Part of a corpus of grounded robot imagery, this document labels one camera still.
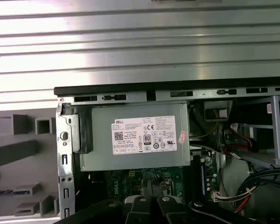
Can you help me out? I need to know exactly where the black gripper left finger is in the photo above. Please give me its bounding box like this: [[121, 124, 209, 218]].
[[58, 179, 155, 224]]

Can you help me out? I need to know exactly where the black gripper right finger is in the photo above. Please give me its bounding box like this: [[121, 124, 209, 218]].
[[154, 177, 251, 224]]

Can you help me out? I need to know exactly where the blue RAM stick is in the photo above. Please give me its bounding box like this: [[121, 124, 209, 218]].
[[201, 162, 207, 196], [0, 189, 31, 196]]

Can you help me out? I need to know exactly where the black RAM slot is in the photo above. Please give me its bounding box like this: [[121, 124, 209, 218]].
[[191, 153, 198, 199], [196, 153, 203, 199]]

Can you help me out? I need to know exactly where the CPU socket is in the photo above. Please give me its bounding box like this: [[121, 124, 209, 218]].
[[157, 178, 177, 199]]

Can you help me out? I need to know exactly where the green motherboard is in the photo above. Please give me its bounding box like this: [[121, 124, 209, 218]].
[[88, 149, 222, 207]]

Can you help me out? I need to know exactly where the grey power supply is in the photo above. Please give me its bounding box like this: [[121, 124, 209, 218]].
[[80, 101, 192, 173]]

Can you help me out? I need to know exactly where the black PC case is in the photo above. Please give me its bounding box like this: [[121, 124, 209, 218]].
[[53, 79, 280, 224]]

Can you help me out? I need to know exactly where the grey parts rack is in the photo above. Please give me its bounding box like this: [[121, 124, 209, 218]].
[[0, 109, 61, 219]]

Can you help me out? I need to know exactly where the grey metal drive cage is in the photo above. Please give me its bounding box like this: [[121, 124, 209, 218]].
[[224, 94, 280, 170]]

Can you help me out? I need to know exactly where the white wire connector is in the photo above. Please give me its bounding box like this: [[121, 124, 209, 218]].
[[211, 190, 222, 203]]

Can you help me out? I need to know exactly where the yellow wire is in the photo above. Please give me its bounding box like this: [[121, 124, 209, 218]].
[[190, 108, 220, 142]]

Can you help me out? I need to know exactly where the black cable bundle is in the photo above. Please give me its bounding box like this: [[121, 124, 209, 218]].
[[233, 167, 280, 219]]

